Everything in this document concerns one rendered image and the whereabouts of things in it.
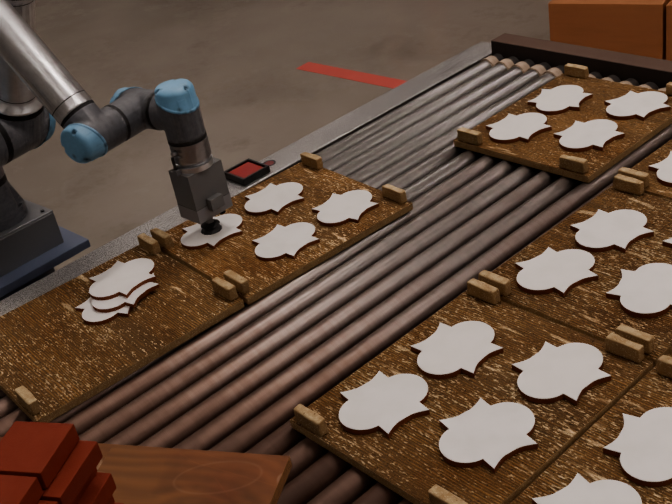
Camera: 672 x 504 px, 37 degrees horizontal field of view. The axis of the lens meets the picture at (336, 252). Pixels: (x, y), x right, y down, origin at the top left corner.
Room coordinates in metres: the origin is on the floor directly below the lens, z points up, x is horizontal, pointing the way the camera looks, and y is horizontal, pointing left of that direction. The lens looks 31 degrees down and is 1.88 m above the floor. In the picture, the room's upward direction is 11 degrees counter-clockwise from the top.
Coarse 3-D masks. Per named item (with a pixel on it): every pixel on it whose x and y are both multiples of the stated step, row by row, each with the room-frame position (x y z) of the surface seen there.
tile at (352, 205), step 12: (348, 192) 1.80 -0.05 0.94; (360, 192) 1.79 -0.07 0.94; (324, 204) 1.77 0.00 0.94; (336, 204) 1.76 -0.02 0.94; (348, 204) 1.75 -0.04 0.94; (360, 204) 1.74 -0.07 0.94; (372, 204) 1.73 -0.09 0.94; (324, 216) 1.72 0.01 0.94; (336, 216) 1.71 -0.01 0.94; (348, 216) 1.70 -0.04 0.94; (360, 216) 1.70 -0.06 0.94
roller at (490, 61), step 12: (492, 60) 2.42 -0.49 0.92; (468, 72) 2.37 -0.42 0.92; (480, 72) 2.38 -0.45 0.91; (444, 84) 2.32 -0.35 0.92; (456, 84) 2.33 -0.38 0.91; (420, 96) 2.28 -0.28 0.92; (432, 96) 2.28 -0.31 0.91; (408, 108) 2.23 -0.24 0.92; (384, 120) 2.18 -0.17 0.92; (396, 120) 2.19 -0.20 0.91; (360, 132) 2.14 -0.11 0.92; (372, 132) 2.14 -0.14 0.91; (336, 144) 2.09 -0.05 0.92; (348, 144) 2.10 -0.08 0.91; (324, 156) 2.05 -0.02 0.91
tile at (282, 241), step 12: (276, 228) 1.71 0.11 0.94; (288, 228) 1.70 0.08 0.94; (300, 228) 1.69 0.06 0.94; (312, 228) 1.68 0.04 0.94; (252, 240) 1.68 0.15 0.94; (264, 240) 1.67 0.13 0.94; (276, 240) 1.66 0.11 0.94; (288, 240) 1.65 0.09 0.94; (300, 240) 1.65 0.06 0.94; (312, 240) 1.64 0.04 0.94; (264, 252) 1.63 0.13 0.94; (276, 252) 1.62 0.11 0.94; (288, 252) 1.61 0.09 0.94
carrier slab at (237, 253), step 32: (256, 192) 1.90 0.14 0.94; (320, 192) 1.84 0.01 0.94; (192, 224) 1.81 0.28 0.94; (256, 224) 1.76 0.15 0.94; (288, 224) 1.73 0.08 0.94; (320, 224) 1.71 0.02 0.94; (352, 224) 1.68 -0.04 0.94; (384, 224) 1.68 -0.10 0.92; (192, 256) 1.68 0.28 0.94; (224, 256) 1.66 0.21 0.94; (320, 256) 1.59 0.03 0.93; (256, 288) 1.52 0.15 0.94
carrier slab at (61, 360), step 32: (128, 256) 1.73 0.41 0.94; (160, 256) 1.70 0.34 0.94; (64, 288) 1.65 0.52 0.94; (160, 288) 1.58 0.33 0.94; (192, 288) 1.56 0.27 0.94; (0, 320) 1.58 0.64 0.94; (32, 320) 1.56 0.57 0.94; (64, 320) 1.54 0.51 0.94; (128, 320) 1.50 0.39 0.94; (160, 320) 1.48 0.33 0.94; (192, 320) 1.46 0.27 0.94; (0, 352) 1.47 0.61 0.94; (32, 352) 1.45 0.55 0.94; (64, 352) 1.43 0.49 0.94; (96, 352) 1.42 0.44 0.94; (128, 352) 1.40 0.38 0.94; (160, 352) 1.39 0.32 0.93; (0, 384) 1.38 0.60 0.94; (32, 384) 1.36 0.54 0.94; (64, 384) 1.34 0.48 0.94; (96, 384) 1.32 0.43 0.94; (32, 416) 1.27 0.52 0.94
